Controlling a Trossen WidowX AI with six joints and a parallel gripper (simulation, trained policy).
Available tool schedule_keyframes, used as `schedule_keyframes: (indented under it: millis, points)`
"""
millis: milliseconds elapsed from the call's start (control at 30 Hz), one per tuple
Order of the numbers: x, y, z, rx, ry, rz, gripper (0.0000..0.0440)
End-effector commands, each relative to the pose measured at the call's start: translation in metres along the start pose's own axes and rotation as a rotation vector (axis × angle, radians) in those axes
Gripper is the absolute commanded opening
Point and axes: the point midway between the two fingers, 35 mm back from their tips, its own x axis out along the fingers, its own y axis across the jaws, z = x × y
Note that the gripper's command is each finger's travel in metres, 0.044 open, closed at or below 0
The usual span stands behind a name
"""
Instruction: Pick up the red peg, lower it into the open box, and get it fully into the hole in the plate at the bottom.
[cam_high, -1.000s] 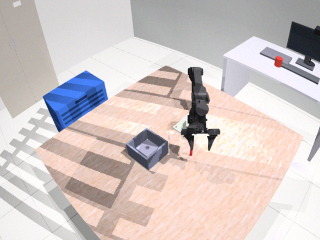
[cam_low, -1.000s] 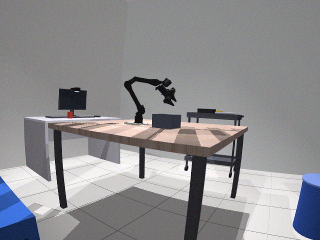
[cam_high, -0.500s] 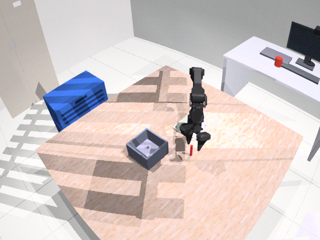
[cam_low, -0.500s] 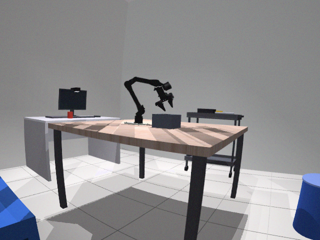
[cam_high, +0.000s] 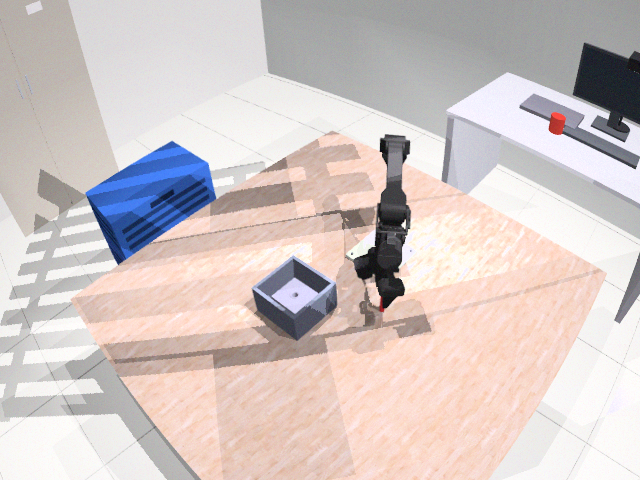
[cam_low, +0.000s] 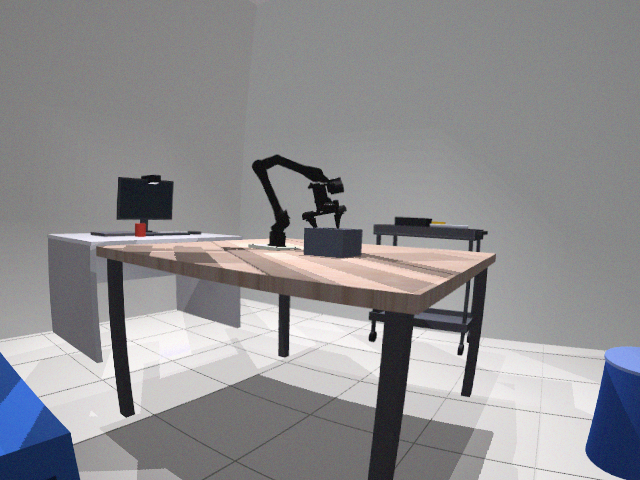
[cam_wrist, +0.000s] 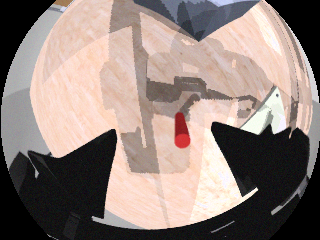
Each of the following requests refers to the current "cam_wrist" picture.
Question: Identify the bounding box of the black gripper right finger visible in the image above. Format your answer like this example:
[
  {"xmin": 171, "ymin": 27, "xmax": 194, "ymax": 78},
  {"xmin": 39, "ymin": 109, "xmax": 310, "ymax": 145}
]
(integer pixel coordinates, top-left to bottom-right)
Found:
[{"xmin": 211, "ymin": 121, "xmax": 291, "ymax": 197}]

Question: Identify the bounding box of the red peg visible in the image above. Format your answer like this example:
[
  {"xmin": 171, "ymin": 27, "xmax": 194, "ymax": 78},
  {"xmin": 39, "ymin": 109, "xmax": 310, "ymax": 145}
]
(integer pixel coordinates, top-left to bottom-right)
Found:
[{"xmin": 175, "ymin": 112, "xmax": 191, "ymax": 148}]

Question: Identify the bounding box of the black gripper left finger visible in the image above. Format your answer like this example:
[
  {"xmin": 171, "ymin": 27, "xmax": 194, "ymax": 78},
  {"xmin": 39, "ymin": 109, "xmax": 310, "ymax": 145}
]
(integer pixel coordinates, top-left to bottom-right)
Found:
[{"xmin": 28, "ymin": 129, "xmax": 117, "ymax": 219}]

